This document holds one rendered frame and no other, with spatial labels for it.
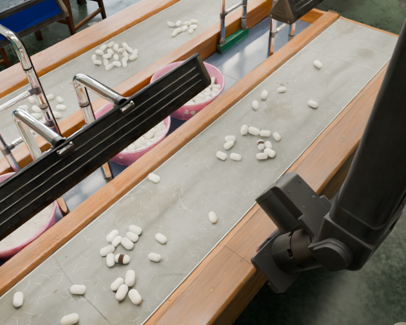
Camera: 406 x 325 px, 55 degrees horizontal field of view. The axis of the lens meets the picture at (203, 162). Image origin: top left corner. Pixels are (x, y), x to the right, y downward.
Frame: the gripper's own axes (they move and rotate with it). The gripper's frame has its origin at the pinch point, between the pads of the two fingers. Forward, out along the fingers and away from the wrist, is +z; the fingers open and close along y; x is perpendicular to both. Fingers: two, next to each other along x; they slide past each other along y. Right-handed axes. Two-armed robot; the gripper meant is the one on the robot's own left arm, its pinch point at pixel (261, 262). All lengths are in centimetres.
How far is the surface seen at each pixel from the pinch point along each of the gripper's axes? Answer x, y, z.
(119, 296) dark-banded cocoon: -10.4, 17.5, 32.5
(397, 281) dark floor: 63, -80, 79
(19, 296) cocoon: -25, 33, 40
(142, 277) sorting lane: -10.2, 10.7, 34.6
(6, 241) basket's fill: -40, 29, 52
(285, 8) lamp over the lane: -41, -61, 12
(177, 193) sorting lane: -21.2, -12.2, 40.3
